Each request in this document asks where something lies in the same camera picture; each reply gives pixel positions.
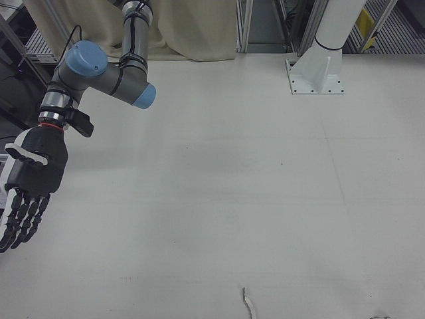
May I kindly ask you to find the yellow object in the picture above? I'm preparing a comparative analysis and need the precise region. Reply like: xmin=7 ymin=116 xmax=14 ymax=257
xmin=355 ymin=8 xmax=379 ymax=51

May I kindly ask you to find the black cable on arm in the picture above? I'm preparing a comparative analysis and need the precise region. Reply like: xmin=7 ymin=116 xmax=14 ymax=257
xmin=58 ymin=24 xmax=84 ymax=64

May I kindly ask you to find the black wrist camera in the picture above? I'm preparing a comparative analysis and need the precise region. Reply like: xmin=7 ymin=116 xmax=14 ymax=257
xmin=64 ymin=108 xmax=94 ymax=138

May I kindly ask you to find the grey slatted grille panel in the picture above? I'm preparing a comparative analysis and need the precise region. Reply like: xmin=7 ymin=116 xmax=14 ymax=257
xmin=343 ymin=0 xmax=425 ymax=54

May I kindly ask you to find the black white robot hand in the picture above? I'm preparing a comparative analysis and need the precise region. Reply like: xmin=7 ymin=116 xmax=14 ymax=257
xmin=0 ymin=125 xmax=70 ymax=254

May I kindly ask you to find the metal shelf rack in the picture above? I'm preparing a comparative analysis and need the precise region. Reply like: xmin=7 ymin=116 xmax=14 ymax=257
xmin=0 ymin=0 xmax=58 ymax=64

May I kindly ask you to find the beige curtain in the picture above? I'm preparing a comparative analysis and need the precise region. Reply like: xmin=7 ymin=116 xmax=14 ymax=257
xmin=25 ymin=0 xmax=238 ymax=62

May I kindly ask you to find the white pedestal column with base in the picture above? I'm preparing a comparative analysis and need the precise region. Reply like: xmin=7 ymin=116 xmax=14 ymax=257
xmin=285 ymin=0 xmax=345 ymax=96

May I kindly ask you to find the aluminium profile frame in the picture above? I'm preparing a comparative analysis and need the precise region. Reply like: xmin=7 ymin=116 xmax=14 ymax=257
xmin=235 ymin=0 xmax=329 ymax=57

